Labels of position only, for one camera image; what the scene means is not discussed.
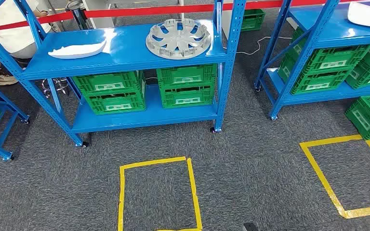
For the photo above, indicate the grey plastic wheel cover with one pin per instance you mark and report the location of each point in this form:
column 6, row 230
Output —
column 178, row 38

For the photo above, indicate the white plastic panel part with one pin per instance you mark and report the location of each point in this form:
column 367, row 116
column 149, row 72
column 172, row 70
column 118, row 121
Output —
column 367, row 16
column 76, row 50

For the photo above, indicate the red barrier belt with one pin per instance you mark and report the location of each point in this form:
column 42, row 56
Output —
column 140, row 10

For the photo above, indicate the person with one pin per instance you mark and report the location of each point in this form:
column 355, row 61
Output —
column 9, row 32

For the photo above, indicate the black barrier post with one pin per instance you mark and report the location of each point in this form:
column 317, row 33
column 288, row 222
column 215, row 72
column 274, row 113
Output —
column 78, row 16

